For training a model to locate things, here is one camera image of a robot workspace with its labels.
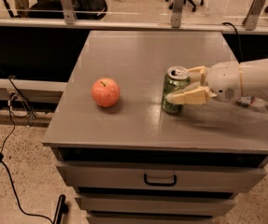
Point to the wall power outlet with plugs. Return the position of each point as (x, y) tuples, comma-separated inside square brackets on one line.
[(15, 95)]

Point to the black post on floor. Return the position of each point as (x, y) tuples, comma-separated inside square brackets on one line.
[(61, 209)]

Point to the clear plastic water bottle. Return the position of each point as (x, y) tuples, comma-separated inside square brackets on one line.
[(247, 101)]

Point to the black top drawer handle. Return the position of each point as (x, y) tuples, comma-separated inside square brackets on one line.
[(152, 181)]

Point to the metal glass rail bracket middle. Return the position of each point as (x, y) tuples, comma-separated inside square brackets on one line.
[(177, 13)]

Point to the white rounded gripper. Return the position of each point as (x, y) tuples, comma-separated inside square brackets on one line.
[(224, 80)]

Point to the metal glass rail bracket left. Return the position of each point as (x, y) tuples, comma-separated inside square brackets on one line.
[(68, 11)]

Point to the metal glass rail bracket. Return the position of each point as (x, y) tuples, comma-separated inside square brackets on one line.
[(251, 19), (177, 13), (68, 11)]

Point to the seated person behind glass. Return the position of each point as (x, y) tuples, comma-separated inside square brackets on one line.
[(58, 9)]

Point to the green soda can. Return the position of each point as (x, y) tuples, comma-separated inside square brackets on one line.
[(176, 77)]

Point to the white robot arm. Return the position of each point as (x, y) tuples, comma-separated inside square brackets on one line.
[(253, 77)]

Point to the metal glass rail bracket right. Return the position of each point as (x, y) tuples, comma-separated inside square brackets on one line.
[(251, 19)]

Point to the grey drawer cabinet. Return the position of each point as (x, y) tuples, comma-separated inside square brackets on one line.
[(217, 150)]

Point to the red apple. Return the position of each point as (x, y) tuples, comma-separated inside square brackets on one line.
[(105, 92)]

